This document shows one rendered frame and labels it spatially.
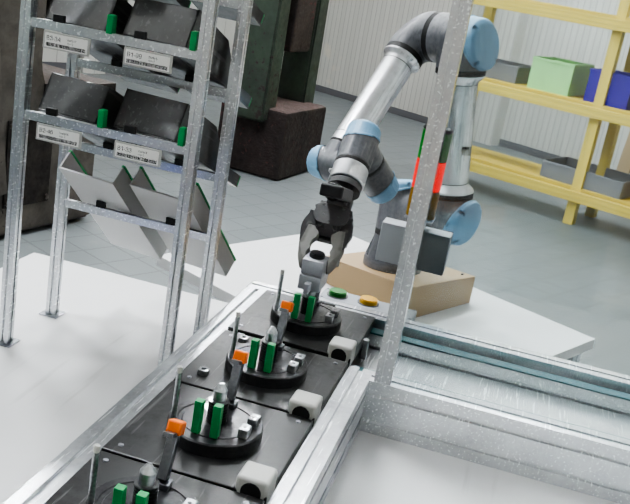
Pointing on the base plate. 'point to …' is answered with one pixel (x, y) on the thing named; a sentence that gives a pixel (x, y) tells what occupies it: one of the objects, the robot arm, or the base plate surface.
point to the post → (453, 44)
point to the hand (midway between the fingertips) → (315, 263)
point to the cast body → (313, 272)
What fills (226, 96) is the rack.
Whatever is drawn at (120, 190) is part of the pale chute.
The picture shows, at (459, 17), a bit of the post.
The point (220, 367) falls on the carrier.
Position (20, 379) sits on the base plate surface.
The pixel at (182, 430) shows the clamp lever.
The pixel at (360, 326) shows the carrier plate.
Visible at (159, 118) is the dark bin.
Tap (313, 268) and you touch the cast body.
